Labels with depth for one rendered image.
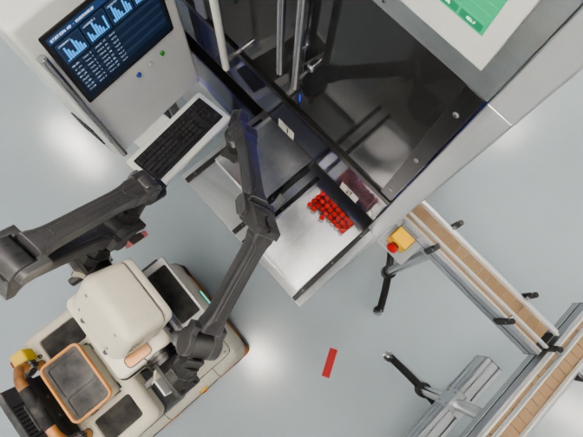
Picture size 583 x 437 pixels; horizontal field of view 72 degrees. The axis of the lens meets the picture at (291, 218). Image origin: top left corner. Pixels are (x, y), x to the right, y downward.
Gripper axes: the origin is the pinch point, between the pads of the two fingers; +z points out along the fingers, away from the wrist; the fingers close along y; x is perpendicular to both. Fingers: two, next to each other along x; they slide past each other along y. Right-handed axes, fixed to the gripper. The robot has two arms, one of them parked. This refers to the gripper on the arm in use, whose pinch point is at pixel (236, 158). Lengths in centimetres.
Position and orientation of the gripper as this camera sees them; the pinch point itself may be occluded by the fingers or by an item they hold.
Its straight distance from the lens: 161.7
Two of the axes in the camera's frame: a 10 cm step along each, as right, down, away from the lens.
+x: -8.4, -5.3, 1.0
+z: -0.6, 2.8, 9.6
